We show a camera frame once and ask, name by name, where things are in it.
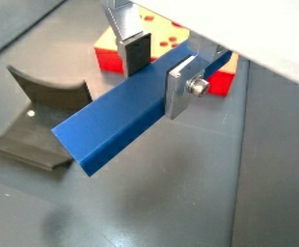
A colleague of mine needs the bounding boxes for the blue rectangular block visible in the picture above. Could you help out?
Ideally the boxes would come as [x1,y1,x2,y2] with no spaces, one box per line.
[52,43,232,175]

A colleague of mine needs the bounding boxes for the black curved fixture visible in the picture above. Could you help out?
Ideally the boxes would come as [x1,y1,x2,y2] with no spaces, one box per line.
[0,66,92,171]

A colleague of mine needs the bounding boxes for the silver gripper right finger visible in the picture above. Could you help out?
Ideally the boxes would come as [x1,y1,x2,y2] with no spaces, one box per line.
[165,31,228,120]

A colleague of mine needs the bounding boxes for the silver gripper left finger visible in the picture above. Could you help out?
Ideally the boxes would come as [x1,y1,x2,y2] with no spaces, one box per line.
[98,0,150,77]

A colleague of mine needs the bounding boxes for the red board with shaped holes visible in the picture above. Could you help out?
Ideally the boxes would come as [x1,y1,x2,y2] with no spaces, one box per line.
[93,7,238,96]

